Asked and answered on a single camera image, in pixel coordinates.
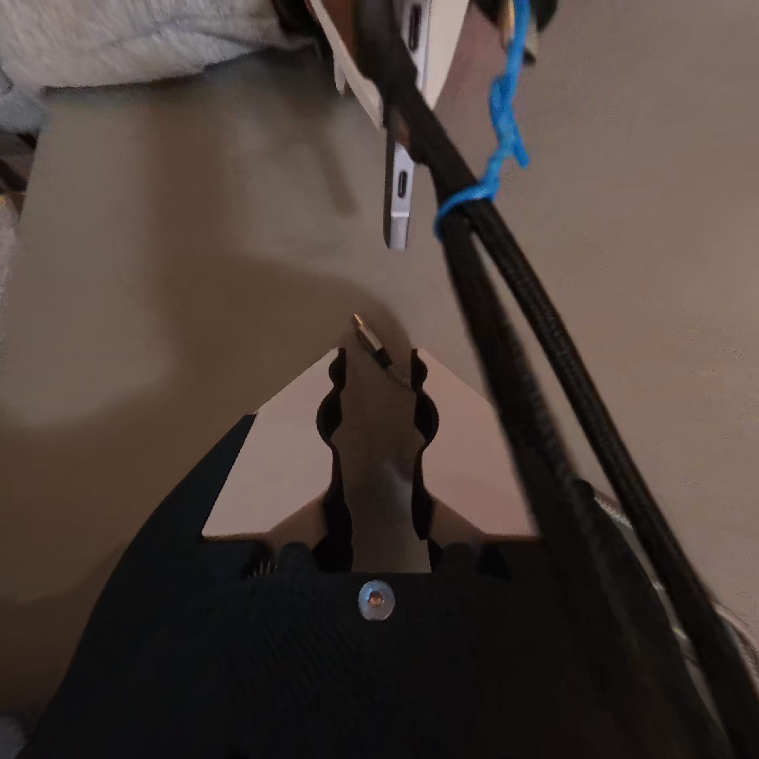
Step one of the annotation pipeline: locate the grey usb adapter cable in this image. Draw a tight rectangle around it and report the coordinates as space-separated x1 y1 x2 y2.
382 0 430 251

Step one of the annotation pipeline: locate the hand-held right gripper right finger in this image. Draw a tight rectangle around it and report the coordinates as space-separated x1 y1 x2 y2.
411 349 540 574

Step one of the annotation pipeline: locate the black cable with orange plugs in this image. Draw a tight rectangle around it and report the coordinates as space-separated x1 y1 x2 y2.
355 0 759 759

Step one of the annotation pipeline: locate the grey braided cable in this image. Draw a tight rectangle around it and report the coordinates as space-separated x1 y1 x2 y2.
353 313 759 689

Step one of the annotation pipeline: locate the grey fleece top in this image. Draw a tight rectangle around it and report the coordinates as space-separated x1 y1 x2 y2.
0 65 45 333

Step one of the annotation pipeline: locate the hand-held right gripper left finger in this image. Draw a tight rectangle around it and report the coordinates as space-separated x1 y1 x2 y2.
202 347 355 573

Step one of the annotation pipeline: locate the blue twist tie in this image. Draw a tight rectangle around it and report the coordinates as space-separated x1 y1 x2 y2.
434 0 531 239

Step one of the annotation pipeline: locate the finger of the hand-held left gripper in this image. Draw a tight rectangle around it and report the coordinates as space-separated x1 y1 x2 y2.
422 0 475 111
308 0 390 131

